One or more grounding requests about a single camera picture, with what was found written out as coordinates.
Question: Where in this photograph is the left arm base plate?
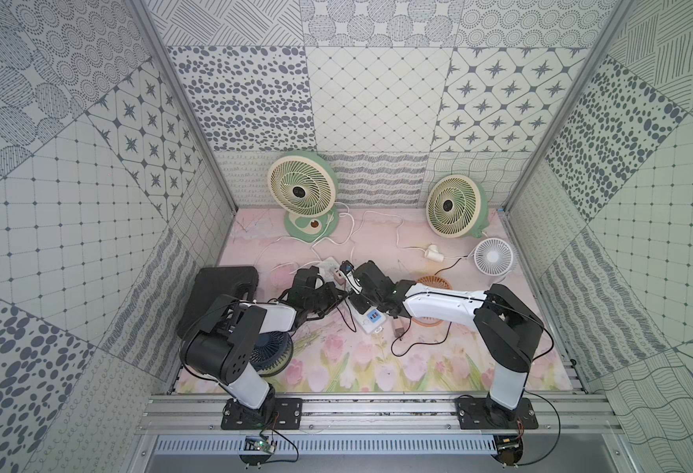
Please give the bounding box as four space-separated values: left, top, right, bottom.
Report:
220 396 303 431

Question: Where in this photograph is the black USB cable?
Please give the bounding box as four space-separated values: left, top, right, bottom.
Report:
390 315 454 359

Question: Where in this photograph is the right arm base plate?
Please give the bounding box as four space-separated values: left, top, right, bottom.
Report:
454 394 539 430

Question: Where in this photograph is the pink USB charger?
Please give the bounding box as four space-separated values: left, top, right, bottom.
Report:
334 269 346 285

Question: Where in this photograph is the large green fan right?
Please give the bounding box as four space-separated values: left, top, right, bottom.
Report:
426 175 489 238

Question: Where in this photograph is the aluminium rail frame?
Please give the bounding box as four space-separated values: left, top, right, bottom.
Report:
136 391 622 435

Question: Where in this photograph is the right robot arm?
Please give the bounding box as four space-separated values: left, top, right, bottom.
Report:
340 260 545 414

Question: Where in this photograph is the large green fan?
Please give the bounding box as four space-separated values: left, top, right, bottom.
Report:
266 151 340 244
426 175 489 238

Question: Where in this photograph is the white power strip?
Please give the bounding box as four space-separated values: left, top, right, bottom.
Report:
316 257 387 335

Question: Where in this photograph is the orange small fan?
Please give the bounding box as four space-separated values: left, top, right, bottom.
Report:
414 275 452 327

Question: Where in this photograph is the large green fan left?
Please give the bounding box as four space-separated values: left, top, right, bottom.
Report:
266 151 340 244

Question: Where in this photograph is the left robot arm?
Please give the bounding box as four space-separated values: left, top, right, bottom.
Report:
177 266 346 413

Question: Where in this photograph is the small white desk fan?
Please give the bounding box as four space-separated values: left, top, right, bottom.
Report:
472 238 517 284

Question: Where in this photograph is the dark blue small fan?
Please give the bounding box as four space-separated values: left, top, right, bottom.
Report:
250 331 294 378

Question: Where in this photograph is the floral pink table mat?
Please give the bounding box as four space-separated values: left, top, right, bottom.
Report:
173 206 573 395

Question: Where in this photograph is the white cylindrical adapter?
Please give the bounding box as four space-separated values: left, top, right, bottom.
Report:
424 244 445 262

